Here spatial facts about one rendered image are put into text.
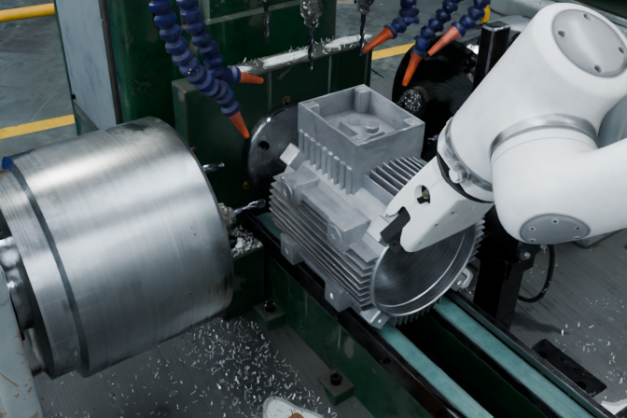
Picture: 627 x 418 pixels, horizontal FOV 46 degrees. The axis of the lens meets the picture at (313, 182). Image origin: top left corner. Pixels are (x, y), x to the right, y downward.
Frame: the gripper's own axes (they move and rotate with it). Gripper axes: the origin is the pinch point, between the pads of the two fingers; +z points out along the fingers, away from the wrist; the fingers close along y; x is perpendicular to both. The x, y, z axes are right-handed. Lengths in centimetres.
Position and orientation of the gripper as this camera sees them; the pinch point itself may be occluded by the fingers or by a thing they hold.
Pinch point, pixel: (406, 238)
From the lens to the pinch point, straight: 77.2
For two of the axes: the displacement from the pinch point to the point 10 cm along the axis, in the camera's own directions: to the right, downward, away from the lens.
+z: -3.0, 4.9, 8.2
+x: -4.9, -8.2, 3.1
